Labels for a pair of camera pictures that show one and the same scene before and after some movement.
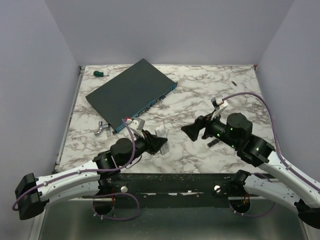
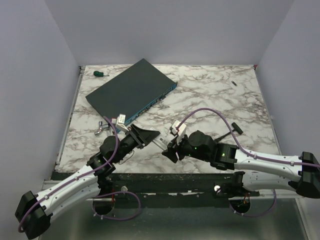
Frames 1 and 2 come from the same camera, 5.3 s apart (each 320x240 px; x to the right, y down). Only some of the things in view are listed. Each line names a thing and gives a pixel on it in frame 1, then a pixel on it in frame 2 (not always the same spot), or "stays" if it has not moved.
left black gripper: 152,143 to 141,136
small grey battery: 234,83 stays
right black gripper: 201,121 to 170,152
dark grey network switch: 130,93 stays
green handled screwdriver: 97,73 stays
